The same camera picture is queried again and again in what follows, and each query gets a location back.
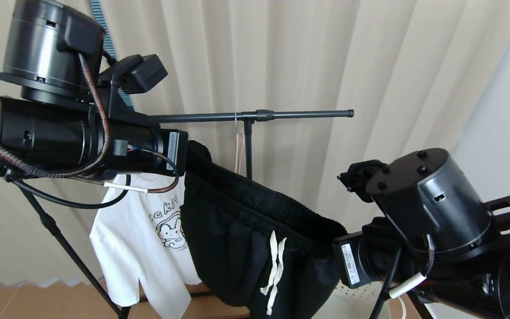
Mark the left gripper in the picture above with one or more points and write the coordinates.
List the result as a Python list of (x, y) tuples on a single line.
[(148, 148)]

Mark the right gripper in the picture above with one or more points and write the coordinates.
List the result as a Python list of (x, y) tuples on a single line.
[(370, 261)]

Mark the pink clothes hanger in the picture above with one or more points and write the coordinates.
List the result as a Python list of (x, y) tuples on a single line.
[(239, 146)]

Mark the white printed t-shirt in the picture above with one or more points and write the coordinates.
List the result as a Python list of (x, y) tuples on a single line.
[(126, 248)]

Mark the black garment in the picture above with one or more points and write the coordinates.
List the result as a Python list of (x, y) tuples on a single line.
[(237, 248)]

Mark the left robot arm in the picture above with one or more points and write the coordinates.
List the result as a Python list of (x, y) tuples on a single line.
[(38, 44)]

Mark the white laundry basket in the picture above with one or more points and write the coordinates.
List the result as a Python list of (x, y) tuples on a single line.
[(352, 301)]

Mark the black clothes rack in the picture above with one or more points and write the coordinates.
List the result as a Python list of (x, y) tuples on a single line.
[(281, 114)]

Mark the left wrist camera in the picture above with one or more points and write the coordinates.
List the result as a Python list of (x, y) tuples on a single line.
[(142, 73)]

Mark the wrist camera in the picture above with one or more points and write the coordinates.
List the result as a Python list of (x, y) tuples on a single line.
[(142, 73), (359, 175)]

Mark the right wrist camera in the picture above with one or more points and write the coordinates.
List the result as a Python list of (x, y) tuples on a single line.
[(359, 175)]

